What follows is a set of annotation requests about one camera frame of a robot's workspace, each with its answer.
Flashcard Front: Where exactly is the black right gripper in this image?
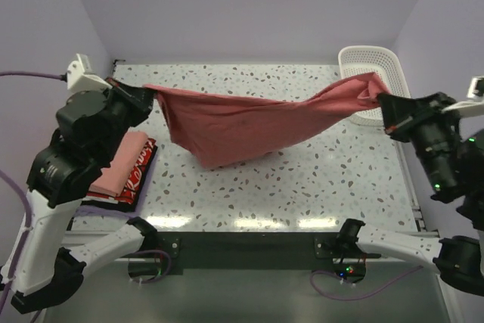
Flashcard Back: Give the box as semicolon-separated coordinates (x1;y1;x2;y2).
375;88;461;193

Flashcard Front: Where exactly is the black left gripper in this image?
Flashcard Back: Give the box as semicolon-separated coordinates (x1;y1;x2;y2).
99;75;157;162

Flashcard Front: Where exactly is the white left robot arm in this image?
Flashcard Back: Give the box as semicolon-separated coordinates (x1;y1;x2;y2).
1;79;157;314

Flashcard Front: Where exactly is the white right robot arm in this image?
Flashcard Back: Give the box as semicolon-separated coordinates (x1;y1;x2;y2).
336;92;483;296

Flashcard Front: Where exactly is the folded pink t-shirt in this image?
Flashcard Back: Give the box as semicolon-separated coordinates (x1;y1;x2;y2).
88;132;148;197

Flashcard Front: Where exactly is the folded lavender t-shirt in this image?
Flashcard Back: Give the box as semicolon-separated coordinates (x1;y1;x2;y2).
81;164;150;214

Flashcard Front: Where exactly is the white perforated plastic basket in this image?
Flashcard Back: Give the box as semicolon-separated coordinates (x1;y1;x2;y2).
337;45;412;126

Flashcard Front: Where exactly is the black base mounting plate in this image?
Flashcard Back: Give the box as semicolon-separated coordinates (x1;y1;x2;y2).
126;232;380;284

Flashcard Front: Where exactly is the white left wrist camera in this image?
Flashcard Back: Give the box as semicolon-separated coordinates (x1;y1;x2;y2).
66;54;110;94

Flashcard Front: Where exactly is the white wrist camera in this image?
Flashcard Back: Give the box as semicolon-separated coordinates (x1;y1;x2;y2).
442;76;484;118
66;54;110;94

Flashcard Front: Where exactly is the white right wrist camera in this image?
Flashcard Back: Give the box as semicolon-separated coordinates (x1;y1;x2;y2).
442;76;484;118

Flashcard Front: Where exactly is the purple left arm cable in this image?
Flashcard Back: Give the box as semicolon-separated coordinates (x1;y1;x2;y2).
0;70;67;323

